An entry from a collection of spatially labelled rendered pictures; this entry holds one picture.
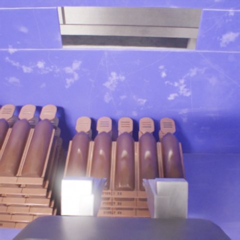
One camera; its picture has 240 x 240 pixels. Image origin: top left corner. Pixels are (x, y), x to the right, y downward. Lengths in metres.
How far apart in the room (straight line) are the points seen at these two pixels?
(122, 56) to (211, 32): 0.08
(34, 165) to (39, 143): 0.02
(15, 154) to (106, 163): 0.08
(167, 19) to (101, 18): 0.17
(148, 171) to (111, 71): 0.10
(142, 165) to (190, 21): 0.62
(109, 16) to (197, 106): 0.54
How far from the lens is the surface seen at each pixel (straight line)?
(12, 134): 0.29
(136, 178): 0.27
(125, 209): 0.29
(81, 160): 0.28
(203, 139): 0.37
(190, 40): 0.94
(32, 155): 0.27
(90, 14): 0.84
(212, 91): 0.33
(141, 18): 0.84
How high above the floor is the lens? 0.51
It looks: 44 degrees down
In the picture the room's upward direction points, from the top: straight up
